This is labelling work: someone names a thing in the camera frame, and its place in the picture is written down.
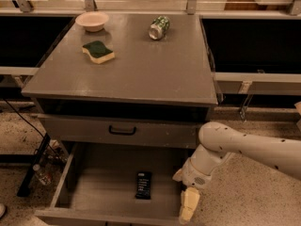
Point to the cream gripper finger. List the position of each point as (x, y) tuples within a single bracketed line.
[(177, 176), (189, 203)]

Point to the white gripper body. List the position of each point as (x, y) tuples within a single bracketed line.
[(192, 175)]

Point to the dark blue rxbar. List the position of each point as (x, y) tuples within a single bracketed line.
[(143, 185)]

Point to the closed grey top drawer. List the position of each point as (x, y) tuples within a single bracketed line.
[(148, 133)]

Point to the open grey middle drawer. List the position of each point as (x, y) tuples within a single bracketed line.
[(98, 186)]

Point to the grey drawer cabinet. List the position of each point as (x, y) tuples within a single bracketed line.
[(167, 80)]

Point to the clear plastic bottle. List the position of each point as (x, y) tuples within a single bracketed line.
[(43, 176)]

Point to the green yellow sponge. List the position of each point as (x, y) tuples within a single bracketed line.
[(98, 52)]

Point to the green soda can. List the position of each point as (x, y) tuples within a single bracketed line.
[(159, 27)]

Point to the beige bowl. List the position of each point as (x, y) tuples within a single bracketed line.
[(92, 21)]

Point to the black drawer handle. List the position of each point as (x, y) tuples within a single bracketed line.
[(121, 132)]

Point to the metal bracket under shelf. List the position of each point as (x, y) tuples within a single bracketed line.
[(244, 90)]

